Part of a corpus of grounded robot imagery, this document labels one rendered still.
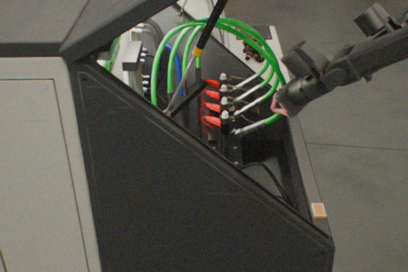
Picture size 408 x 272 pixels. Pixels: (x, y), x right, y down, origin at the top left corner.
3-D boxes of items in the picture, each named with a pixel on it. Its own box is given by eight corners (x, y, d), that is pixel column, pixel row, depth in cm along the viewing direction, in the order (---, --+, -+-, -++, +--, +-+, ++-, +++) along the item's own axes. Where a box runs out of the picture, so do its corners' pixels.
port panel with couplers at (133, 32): (147, 107, 169) (139, 14, 153) (136, 107, 169) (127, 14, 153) (150, 88, 180) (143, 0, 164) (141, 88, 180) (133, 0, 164)
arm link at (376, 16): (427, 22, 130) (409, 30, 138) (397, -15, 130) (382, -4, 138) (390, 50, 128) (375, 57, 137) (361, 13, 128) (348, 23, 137)
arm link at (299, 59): (348, 80, 108) (360, 60, 114) (311, 39, 107) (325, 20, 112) (308, 105, 116) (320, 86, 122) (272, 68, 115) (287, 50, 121)
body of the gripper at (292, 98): (272, 98, 123) (289, 87, 117) (297, 74, 128) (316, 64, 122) (289, 119, 124) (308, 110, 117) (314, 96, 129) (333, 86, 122)
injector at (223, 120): (237, 177, 159) (237, 118, 148) (220, 177, 159) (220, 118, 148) (236, 172, 161) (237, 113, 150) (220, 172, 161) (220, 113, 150)
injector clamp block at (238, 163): (241, 205, 160) (242, 164, 152) (209, 205, 160) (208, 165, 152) (236, 142, 189) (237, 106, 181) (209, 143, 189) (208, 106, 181)
